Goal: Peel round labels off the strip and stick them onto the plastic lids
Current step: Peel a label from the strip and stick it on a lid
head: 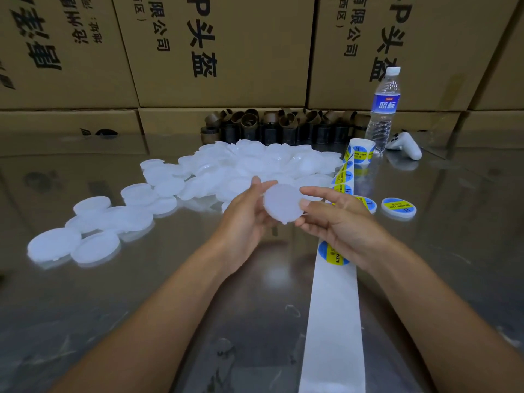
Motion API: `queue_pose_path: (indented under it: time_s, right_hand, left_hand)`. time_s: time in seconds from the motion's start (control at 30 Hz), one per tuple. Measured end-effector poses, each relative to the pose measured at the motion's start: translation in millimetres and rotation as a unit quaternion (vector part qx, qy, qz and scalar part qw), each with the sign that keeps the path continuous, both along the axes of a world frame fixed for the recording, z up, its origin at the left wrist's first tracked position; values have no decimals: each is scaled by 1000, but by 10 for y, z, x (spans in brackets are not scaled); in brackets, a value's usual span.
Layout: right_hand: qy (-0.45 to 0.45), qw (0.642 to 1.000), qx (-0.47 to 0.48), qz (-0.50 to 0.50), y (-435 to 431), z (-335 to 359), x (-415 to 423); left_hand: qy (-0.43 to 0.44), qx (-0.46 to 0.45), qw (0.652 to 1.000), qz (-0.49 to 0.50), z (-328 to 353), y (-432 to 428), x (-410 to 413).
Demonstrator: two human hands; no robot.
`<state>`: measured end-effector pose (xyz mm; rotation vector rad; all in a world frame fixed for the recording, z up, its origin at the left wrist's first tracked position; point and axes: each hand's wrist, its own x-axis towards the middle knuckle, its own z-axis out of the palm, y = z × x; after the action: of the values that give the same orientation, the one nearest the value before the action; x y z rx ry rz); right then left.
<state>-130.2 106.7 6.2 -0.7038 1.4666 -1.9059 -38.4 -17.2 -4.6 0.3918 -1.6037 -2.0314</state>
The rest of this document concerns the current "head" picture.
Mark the row of dark cardboard tubes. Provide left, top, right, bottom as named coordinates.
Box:
left=200, top=109, right=370, bottom=146

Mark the person's left forearm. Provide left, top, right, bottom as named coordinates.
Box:
left=49, top=245, right=234, bottom=393

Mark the pile of white plastic lids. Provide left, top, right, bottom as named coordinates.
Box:
left=26, top=140, right=345, bottom=269

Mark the labelled lid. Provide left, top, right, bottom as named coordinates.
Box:
left=380, top=197, right=418, bottom=220
left=262, top=183, right=308, bottom=224
left=356, top=194, right=378, bottom=215

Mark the person's right forearm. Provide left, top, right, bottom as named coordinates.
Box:
left=368, top=245, right=524, bottom=393

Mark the person's left hand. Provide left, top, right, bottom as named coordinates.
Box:
left=209, top=177, right=279, bottom=275

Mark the white handheld controller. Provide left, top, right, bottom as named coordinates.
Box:
left=386, top=132, right=424, bottom=161

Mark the person's right hand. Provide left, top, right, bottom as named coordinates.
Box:
left=296, top=186, right=398, bottom=271

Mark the sticker roll with backing strip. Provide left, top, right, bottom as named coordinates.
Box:
left=299, top=137, right=376, bottom=393

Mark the stack of brown cardboard boxes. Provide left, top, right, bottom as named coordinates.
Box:
left=0, top=0, right=524, bottom=136

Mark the clear plastic water bottle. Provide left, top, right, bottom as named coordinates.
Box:
left=364, top=66, right=402, bottom=152

